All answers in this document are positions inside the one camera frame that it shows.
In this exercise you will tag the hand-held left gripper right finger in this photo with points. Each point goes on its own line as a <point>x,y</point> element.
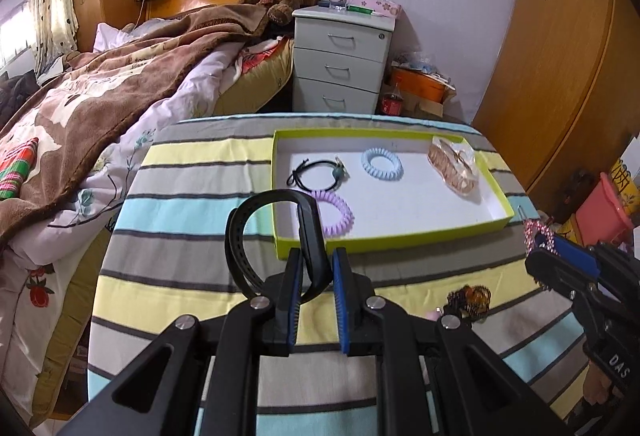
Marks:
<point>339,308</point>

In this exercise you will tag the dark cloth pile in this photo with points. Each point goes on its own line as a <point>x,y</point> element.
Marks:
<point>15,91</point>

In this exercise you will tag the large clear hair claw clip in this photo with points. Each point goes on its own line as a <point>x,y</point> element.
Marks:
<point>452,166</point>

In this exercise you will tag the green shallow cardboard box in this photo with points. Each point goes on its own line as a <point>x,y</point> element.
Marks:
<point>415,211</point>

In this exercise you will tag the grey drawer nightstand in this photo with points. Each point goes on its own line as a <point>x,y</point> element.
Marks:
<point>340,46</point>

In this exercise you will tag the cola bottle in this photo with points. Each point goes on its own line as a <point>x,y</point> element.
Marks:
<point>392,105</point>

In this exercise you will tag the pink rhinestone hair clip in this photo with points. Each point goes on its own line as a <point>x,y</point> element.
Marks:
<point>537,230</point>

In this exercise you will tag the pink floral tissue box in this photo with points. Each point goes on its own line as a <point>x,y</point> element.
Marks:
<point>382,7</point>

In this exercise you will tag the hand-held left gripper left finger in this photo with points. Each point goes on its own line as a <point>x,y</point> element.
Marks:
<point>295,311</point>

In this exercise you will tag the pink plastic bin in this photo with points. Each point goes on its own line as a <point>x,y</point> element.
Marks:
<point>602,211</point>

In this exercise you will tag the brown fleece blanket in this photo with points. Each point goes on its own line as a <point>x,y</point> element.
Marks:
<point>125,81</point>

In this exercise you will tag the red green checked cloth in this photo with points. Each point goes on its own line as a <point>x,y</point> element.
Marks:
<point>17,166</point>

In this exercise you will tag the small brown hair claw clip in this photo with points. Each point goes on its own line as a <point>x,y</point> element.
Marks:
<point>472,298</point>

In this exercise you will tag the orange plastic basin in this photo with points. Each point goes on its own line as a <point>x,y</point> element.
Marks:
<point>420,86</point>

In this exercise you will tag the large wooden wardrobe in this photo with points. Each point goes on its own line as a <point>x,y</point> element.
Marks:
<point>560,41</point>

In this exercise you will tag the yellow printed box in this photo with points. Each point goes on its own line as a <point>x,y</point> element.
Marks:
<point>627,176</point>

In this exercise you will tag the white floral quilt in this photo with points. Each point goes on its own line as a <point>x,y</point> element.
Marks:
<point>75,226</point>

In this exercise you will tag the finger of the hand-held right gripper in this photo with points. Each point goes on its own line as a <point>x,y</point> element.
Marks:
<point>575,256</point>
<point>555,273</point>

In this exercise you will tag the black wristband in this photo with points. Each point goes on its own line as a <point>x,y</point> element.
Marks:
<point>315,246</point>

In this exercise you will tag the person's right hand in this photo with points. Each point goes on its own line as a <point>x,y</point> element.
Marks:
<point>600,391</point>

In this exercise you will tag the window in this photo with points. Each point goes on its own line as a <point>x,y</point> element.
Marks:
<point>12,36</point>

